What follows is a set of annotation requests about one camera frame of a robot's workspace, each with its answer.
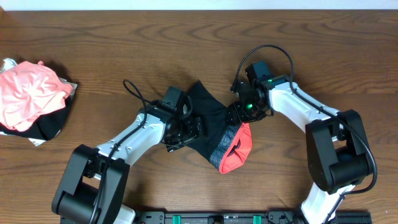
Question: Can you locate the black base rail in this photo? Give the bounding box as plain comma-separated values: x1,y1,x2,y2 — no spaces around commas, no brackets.
133,211,373,224

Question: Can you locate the left black cable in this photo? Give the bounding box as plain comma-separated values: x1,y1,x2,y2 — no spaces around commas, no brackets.
88,79,156,224

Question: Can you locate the black leggings red waistband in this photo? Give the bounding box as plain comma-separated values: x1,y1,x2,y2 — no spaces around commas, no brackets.
187,81,252,174

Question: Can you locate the black folded garment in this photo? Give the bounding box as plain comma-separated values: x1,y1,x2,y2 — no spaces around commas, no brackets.
1,78,78,146

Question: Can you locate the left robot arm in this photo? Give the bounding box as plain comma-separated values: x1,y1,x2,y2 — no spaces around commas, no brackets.
52,86,203,224

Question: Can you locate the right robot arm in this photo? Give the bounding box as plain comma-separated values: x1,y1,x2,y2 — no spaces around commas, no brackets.
227,61,377,223

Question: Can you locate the black cable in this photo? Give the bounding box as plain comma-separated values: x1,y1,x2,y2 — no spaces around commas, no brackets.
230,44,378,224
88,79,156,224

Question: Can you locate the right black cable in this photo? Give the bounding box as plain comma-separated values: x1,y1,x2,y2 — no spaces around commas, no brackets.
230,44,378,224

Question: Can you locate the pink crumpled garment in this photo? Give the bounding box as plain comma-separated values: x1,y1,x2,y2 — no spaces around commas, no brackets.
1,61,73,132

